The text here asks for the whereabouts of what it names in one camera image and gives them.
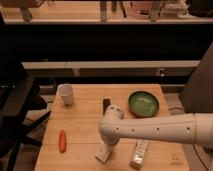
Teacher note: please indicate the black rectangular block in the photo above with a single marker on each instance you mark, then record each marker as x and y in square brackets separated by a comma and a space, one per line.
[106, 103]

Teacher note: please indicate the black office chair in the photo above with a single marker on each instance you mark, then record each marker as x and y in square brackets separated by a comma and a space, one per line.
[22, 97]

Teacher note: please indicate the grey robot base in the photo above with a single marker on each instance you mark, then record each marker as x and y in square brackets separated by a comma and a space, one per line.
[197, 95]

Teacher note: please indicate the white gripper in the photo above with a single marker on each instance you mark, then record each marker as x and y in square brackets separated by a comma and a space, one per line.
[105, 147]

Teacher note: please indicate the orange carrot toy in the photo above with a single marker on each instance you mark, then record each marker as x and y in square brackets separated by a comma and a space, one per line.
[62, 141]

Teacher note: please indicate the white sponge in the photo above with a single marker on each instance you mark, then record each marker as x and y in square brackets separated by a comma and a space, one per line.
[102, 156]

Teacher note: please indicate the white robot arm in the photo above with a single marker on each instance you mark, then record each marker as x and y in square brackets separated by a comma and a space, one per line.
[183, 128]

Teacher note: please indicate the white tube bottle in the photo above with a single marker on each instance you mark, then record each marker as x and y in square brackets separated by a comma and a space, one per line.
[139, 153]

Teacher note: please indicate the green bowl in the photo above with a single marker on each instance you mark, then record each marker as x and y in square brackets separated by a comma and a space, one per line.
[143, 104]

